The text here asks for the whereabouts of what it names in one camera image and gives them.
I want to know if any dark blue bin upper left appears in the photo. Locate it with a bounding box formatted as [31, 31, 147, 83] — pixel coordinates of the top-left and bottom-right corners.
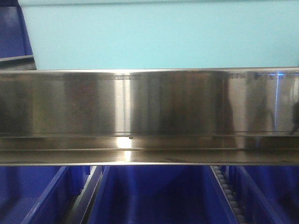
[0, 0, 36, 70]

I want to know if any metal divider rail left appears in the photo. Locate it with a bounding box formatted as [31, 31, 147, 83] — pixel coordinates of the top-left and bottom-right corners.
[64, 166, 102, 224]

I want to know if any light blue plastic bin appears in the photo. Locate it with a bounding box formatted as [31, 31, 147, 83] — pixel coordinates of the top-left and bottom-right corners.
[19, 0, 299, 70]

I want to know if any dark blue bin lower right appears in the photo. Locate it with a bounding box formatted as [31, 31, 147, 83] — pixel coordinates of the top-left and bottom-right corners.
[226, 166, 299, 224]

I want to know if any dark blue bin lower middle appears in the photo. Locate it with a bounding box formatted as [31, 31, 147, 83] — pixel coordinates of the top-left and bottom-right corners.
[88, 165, 237, 224]

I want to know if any stainless steel shelf rail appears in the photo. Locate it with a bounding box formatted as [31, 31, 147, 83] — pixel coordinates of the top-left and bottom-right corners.
[0, 67, 299, 166]

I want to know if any white roller track right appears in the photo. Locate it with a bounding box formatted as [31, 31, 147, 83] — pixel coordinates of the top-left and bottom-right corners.
[211, 166, 246, 224]

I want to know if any dark blue bin lower left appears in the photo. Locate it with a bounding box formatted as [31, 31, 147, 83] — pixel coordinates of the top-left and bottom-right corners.
[0, 166, 91, 224]

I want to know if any dark blue bin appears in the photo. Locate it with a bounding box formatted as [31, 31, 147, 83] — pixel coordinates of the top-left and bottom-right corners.
[226, 166, 299, 224]
[88, 165, 237, 224]
[0, 166, 91, 224]
[0, 0, 36, 70]

